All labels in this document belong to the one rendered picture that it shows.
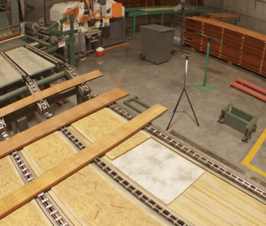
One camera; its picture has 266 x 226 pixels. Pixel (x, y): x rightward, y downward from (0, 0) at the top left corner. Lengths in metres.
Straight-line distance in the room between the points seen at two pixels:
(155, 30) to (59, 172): 4.59
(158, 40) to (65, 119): 3.86
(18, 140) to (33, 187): 0.64
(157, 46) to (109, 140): 4.08
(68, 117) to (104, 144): 0.58
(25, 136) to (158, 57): 4.38
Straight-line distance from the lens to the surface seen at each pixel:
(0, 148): 2.28
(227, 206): 1.77
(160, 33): 5.70
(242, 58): 6.86
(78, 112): 2.49
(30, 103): 2.78
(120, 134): 2.14
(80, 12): 6.41
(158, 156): 2.00
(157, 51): 5.92
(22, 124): 2.87
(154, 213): 1.63
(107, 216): 1.60
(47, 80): 3.23
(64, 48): 6.35
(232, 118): 3.92
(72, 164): 1.90
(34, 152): 2.16
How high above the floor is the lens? 2.18
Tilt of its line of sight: 32 degrees down
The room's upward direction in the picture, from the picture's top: 2 degrees clockwise
